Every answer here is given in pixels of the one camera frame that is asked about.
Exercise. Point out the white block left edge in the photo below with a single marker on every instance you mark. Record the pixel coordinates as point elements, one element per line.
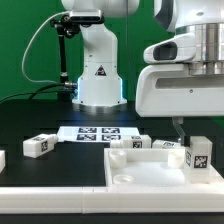
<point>2,160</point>

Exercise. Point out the camera on black stand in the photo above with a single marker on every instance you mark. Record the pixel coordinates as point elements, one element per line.
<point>67,27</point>

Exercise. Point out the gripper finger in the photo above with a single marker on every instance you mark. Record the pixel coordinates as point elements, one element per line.
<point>183,138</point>

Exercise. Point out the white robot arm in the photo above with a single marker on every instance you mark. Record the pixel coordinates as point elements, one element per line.
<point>175,50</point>

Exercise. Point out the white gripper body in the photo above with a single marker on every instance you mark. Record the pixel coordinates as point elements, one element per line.
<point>167,90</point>

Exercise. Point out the white square tabletop panel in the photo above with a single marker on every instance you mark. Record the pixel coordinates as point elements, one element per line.
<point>147,170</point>

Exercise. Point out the white obstacle fence rail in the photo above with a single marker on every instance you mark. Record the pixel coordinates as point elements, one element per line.
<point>199,198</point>

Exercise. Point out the tag marker sheet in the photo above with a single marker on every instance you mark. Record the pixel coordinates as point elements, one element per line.
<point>94,134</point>

